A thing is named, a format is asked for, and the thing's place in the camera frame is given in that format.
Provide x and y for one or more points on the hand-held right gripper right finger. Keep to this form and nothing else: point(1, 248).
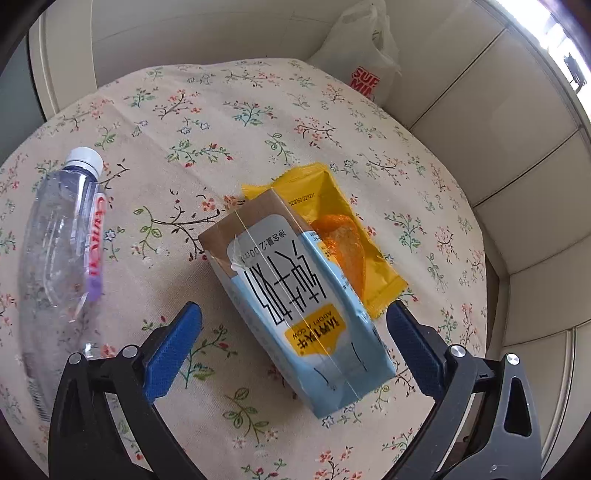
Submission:
point(413, 346)

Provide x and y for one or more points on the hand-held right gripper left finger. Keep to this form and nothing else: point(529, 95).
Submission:
point(173, 350)

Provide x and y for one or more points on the orange peel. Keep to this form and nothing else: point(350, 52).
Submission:
point(344, 249)

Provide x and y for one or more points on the light blue milk carton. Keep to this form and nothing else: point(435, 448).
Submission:
point(295, 295)

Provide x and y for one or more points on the clear plastic bottle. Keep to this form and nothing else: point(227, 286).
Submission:
point(55, 240)

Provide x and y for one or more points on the yellow snack wrapper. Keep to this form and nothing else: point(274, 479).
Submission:
point(318, 194)

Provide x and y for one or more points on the white cabinet with doors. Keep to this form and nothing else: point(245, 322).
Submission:
point(521, 161)

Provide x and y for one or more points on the floral tablecloth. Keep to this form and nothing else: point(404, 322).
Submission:
point(231, 138)

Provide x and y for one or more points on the white plastic bag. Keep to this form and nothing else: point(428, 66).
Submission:
point(355, 50)

